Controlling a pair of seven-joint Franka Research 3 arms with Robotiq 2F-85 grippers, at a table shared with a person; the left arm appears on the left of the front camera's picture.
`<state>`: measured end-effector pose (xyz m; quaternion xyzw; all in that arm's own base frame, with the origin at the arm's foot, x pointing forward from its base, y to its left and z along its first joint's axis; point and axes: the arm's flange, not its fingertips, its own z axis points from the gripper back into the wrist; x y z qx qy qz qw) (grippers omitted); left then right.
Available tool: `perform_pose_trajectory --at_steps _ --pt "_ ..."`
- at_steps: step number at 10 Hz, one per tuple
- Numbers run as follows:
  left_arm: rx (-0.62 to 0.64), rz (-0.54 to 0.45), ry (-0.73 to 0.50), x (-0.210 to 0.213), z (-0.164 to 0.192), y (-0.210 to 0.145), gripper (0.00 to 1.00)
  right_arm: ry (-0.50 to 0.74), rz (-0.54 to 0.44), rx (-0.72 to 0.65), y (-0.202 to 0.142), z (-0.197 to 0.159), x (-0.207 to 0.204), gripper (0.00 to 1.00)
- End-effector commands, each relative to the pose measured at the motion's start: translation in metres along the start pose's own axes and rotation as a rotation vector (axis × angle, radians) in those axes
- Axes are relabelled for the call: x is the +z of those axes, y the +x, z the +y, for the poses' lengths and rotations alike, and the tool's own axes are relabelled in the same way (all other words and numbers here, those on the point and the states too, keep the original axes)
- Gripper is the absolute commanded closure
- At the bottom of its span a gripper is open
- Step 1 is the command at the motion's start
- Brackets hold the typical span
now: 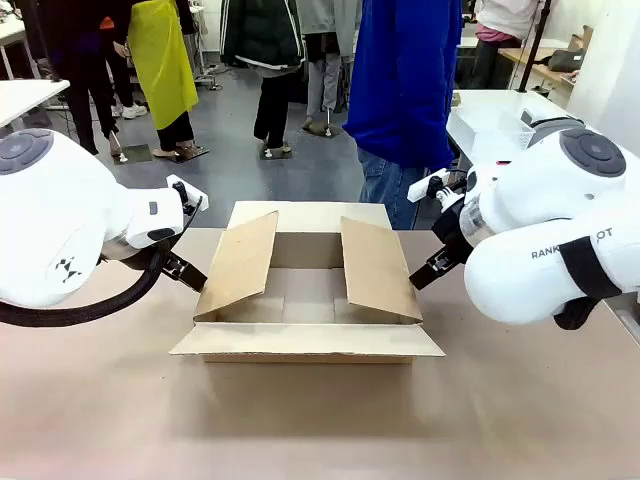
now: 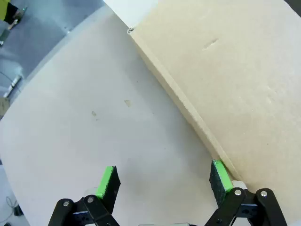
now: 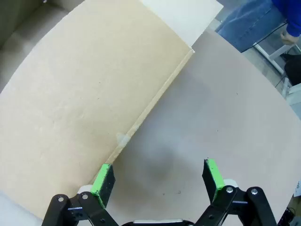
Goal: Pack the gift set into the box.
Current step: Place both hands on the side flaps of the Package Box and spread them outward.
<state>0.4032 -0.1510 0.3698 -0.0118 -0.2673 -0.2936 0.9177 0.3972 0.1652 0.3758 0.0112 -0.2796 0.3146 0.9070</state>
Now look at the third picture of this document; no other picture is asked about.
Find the brown cardboard box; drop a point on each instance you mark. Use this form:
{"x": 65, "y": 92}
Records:
{"x": 82, "y": 94}

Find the black bag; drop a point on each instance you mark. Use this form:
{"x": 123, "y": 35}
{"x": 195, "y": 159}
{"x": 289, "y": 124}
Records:
{"x": 294, "y": 70}

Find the white flat board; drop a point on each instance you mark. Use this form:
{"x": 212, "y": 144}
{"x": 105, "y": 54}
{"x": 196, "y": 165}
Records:
{"x": 185, "y": 16}

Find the person's left hand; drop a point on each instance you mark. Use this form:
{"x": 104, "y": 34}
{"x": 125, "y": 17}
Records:
{"x": 289, "y": 38}

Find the person's left forearm blue sleeve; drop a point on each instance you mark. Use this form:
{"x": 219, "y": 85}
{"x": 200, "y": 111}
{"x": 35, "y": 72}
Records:
{"x": 295, "y": 16}

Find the person's blue jeans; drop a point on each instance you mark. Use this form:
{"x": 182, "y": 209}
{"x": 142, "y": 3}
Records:
{"x": 249, "y": 21}

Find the white metal table frame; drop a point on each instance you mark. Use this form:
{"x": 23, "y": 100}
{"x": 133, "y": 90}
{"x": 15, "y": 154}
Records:
{"x": 272, "y": 58}

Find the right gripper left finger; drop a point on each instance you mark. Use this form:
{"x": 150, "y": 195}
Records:
{"x": 104, "y": 188}

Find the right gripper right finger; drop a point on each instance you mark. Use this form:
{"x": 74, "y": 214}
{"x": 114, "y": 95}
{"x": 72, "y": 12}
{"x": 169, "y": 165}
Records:
{"x": 211, "y": 181}

